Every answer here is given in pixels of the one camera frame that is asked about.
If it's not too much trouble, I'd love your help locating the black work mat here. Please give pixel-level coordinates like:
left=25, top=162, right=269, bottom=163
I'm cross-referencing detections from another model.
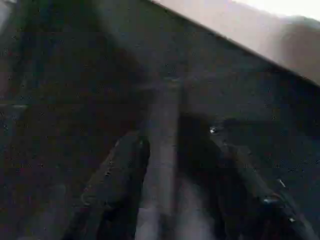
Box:
left=0, top=0, right=320, bottom=240

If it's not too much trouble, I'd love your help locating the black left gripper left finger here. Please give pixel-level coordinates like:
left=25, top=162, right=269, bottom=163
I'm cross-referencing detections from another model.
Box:
left=62, top=131, right=151, bottom=240

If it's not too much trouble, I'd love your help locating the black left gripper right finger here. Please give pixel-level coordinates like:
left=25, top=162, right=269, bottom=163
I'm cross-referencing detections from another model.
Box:
left=206, top=125, right=320, bottom=240

